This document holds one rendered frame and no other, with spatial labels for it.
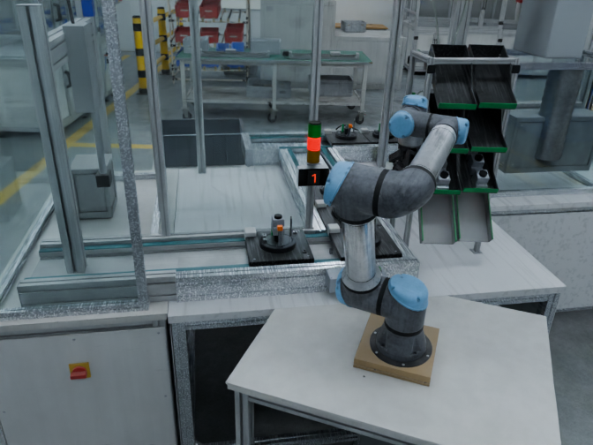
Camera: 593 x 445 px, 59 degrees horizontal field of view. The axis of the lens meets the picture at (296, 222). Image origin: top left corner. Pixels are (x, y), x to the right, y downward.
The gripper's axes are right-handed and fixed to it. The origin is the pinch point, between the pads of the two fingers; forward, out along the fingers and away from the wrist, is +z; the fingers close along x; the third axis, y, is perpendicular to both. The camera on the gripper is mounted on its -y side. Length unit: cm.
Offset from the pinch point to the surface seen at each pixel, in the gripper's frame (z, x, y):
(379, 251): 26.3, -1.4, -10.4
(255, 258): 26, -48, -11
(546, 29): -46, 100, -88
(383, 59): 73, 240, -724
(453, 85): -33.3, 24.5, -23.6
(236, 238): 29, -54, -31
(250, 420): 53, -55, 40
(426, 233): 21.4, 18.4, -13.5
